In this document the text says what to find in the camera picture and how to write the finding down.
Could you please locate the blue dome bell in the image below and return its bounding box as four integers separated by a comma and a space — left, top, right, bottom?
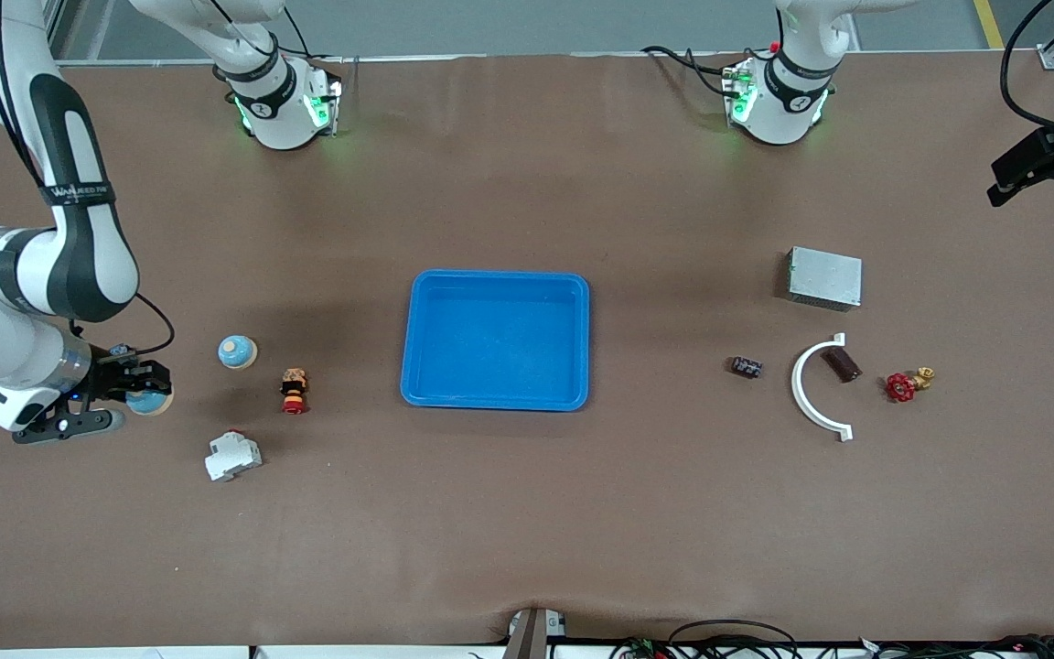
126, 384, 175, 418
217, 334, 259, 371

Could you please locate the white circuit breaker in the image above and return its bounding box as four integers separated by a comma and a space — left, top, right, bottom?
204, 429, 264, 483

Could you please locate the black cable loop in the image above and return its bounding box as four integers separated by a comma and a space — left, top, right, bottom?
614, 619, 802, 659

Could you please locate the red button orange yellow body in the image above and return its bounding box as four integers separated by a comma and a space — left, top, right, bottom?
280, 367, 309, 416

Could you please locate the brown table mat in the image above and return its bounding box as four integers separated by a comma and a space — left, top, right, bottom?
0, 50, 1054, 651

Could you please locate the brown table edge bracket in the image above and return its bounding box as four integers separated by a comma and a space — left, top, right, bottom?
501, 608, 570, 659

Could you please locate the black base cable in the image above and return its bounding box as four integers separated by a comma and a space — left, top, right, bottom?
640, 44, 731, 76

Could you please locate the plain brown capacitor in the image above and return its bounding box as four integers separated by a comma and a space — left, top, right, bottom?
821, 347, 864, 384

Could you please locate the brass valve with red handwheel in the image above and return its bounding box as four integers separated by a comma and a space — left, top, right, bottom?
885, 366, 936, 405

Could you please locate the black cable bundle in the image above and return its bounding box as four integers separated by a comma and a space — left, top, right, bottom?
856, 633, 1054, 659

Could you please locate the white semicircular bracket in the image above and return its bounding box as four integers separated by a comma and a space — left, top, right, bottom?
790, 332, 855, 443

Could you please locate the blue plastic tray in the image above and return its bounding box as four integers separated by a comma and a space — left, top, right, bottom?
400, 268, 591, 412

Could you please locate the silver metal power supply box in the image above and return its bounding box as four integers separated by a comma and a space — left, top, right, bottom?
784, 246, 864, 312

